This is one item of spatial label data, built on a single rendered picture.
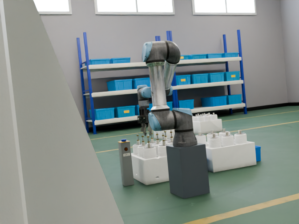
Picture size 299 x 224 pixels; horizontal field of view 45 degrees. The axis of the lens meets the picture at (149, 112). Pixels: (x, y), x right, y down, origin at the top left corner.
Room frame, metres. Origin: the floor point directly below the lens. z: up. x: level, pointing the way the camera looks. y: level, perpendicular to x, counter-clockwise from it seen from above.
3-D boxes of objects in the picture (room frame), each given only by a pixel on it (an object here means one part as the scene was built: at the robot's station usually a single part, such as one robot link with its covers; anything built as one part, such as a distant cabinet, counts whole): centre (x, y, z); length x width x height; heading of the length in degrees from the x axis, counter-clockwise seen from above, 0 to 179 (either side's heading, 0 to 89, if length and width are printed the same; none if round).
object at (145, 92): (2.51, -0.01, 0.65); 0.11 x 0.11 x 0.08; 14
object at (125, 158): (2.60, 0.20, 0.16); 0.07 x 0.07 x 0.31; 21
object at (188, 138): (2.23, -0.20, 0.35); 0.15 x 0.15 x 0.10
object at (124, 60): (7.42, 0.55, 1.38); 0.50 x 0.38 x 0.11; 23
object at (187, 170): (2.23, -0.20, 0.15); 0.18 x 0.18 x 0.30; 24
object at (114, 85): (7.46, 0.56, 0.90); 0.50 x 0.38 x 0.21; 25
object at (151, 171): (2.77, -0.04, 0.09); 0.39 x 0.39 x 0.18; 21
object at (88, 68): (7.91, -0.45, 0.97); 3.68 x 0.64 x 1.94; 114
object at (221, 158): (2.96, -0.55, 0.09); 0.39 x 0.39 x 0.18; 20
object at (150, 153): (2.62, 0.03, 0.16); 0.10 x 0.10 x 0.18
